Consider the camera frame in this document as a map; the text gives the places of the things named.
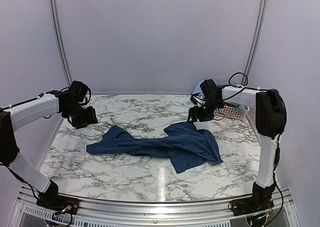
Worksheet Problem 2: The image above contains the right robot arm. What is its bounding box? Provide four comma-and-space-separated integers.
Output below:
188, 79, 287, 211

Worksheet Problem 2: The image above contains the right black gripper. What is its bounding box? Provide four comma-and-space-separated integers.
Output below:
187, 99, 222, 123

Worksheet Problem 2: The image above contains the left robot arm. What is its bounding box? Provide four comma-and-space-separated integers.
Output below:
0, 80, 98, 210

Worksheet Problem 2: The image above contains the left aluminium corner post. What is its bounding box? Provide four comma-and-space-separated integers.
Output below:
49, 0, 73, 85

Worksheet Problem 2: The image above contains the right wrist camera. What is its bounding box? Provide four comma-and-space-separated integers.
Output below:
190, 92, 206, 107

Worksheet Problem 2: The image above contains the right aluminium corner post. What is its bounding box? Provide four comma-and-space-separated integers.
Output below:
241, 0, 268, 84

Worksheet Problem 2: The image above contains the aluminium corner post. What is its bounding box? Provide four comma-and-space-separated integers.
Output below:
49, 0, 73, 85
241, 0, 268, 84

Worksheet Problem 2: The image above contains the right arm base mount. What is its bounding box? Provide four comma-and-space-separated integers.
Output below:
228, 196, 274, 216

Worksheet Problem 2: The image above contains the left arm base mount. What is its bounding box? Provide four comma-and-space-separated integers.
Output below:
36, 192, 80, 215

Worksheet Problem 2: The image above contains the pink plastic laundry basket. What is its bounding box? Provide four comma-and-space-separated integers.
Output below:
213, 104, 250, 120

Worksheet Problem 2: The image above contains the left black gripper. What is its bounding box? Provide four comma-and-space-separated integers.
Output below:
63, 103, 98, 129

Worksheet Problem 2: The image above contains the light blue cloth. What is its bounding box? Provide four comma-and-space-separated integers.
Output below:
191, 80, 205, 100

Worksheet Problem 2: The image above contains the dark blue t-shirt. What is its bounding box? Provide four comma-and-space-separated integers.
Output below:
86, 122, 223, 174

